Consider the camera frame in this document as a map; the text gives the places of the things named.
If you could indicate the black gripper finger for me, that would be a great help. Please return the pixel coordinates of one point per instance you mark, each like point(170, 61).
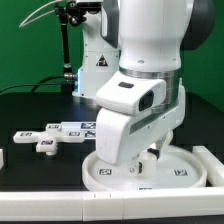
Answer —
point(165, 140)
point(135, 167)

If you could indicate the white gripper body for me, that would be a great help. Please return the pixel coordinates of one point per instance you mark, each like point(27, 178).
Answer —
point(120, 137)

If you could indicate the white round table top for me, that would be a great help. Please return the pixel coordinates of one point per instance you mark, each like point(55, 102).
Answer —
point(175, 168)

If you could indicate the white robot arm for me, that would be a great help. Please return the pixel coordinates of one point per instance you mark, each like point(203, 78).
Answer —
point(152, 33)

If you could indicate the white marker tag sheet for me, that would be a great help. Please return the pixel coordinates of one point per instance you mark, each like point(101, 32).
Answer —
point(87, 127)

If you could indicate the white right fence bar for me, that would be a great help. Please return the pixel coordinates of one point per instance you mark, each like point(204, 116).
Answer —
point(215, 168)

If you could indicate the white fence bar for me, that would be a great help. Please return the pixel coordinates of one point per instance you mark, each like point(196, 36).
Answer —
point(96, 206)
point(215, 168)

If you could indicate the white front fence bar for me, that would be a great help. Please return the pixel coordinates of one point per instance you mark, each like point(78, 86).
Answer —
point(96, 206)

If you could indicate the white cross-shaped table base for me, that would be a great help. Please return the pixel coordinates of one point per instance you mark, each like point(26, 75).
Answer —
point(47, 141)

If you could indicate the white left fence piece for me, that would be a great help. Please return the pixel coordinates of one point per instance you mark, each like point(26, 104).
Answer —
point(1, 159)

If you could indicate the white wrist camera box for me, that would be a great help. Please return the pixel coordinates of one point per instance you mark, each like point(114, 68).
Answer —
point(130, 95)

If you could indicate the black camera stand pole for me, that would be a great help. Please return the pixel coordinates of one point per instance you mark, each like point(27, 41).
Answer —
point(68, 14)

